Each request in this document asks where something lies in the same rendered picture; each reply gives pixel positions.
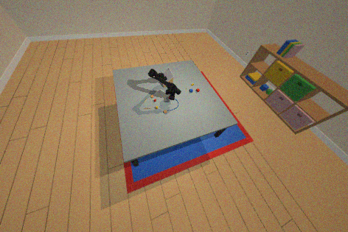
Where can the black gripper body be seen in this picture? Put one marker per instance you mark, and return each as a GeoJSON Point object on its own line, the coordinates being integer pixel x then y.
{"type": "Point", "coordinates": [172, 95]}

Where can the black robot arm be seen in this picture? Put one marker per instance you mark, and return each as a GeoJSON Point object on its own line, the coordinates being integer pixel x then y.
{"type": "Point", "coordinates": [160, 77]}

